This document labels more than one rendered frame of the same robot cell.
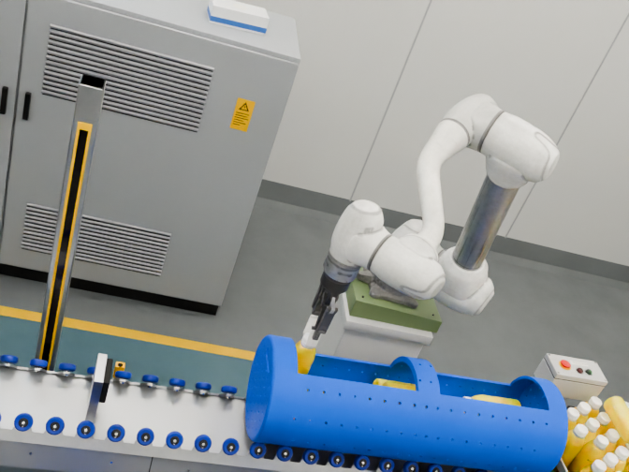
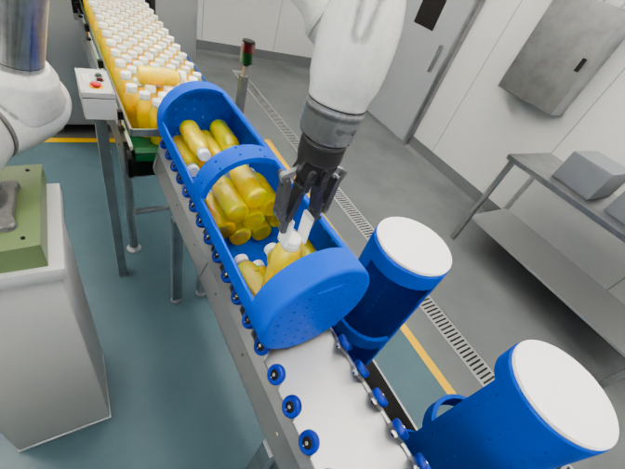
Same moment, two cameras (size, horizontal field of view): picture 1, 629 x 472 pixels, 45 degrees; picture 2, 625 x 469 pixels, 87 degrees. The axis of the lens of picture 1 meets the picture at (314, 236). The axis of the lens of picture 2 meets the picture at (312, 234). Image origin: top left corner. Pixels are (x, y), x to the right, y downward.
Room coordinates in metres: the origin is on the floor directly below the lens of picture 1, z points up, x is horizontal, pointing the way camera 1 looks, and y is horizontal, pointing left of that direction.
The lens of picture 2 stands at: (1.79, 0.36, 1.69)
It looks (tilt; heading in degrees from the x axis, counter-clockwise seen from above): 40 degrees down; 243
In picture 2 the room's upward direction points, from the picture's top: 22 degrees clockwise
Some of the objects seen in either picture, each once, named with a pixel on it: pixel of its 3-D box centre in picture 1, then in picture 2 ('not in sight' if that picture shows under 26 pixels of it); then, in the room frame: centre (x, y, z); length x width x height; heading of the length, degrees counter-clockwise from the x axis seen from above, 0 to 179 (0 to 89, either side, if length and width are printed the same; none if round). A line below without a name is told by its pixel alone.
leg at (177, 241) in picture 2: not in sight; (177, 263); (1.85, -0.80, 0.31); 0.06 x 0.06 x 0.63; 18
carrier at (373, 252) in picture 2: not in sight; (365, 314); (1.07, -0.30, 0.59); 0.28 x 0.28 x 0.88
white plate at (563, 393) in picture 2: not in sight; (563, 389); (0.86, 0.21, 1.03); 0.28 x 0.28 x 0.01
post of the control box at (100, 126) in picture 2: not in sight; (113, 207); (2.14, -0.99, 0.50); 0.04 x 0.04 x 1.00; 18
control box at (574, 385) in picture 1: (570, 377); (96, 93); (2.14, -0.99, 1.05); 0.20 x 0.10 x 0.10; 108
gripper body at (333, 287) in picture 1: (332, 287); (317, 161); (1.60, -0.09, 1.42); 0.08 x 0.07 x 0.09; 18
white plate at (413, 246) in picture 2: not in sight; (414, 244); (1.07, -0.30, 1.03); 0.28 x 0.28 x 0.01
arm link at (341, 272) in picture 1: (342, 264); (331, 119); (1.60, -0.09, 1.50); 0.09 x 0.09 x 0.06
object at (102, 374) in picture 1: (99, 389); not in sight; (1.39, 0.38, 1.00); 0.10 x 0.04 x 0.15; 18
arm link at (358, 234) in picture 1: (361, 233); (356, 40); (1.60, -0.10, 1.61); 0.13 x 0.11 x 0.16; 68
